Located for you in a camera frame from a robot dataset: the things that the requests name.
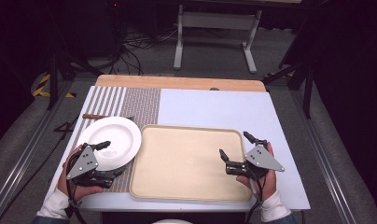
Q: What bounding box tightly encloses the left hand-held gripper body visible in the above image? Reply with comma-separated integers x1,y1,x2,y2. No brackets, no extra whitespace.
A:
64,143,117,189

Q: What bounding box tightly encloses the aluminium floor rail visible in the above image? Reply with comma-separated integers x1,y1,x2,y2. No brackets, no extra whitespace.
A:
290,90,357,224
0,81,73,218

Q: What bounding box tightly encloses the grey striped placemat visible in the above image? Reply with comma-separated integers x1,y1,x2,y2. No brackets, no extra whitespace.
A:
52,86,162,194

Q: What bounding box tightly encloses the fork with wooden handle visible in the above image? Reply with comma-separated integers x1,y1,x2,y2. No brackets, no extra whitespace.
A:
82,113,135,122

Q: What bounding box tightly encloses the right hand-held gripper cable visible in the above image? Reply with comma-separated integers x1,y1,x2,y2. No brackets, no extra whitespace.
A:
244,169,268,224

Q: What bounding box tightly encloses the person's right hand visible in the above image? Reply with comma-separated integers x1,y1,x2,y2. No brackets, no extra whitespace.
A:
235,142,278,202

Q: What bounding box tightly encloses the white ceramic plate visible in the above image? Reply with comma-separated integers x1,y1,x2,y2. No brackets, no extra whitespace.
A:
77,116,143,172

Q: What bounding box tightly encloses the black metal stand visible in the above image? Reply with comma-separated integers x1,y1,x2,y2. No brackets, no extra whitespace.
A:
263,57,315,119
46,50,96,111

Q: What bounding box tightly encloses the white metal desk frame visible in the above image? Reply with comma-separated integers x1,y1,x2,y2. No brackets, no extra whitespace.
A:
173,4,263,75

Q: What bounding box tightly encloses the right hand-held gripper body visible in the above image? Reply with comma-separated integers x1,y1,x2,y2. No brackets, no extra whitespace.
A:
225,139,286,181

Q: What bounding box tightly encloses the hand-held gripper cable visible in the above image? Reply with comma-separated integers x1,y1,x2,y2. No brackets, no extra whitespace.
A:
63,152,88,224
244,169,268,224

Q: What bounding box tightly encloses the beige plastic tray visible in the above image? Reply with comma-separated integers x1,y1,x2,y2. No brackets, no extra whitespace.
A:
129,124,253,203

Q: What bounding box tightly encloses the bundle of black floor cables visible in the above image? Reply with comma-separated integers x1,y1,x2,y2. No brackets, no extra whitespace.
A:
96,26,178,77

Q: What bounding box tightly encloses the person's left hand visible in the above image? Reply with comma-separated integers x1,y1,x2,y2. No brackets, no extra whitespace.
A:
57,145,105,203

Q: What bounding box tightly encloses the left hand-held gripper cable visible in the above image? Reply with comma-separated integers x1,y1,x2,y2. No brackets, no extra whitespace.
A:
63,152,88,224

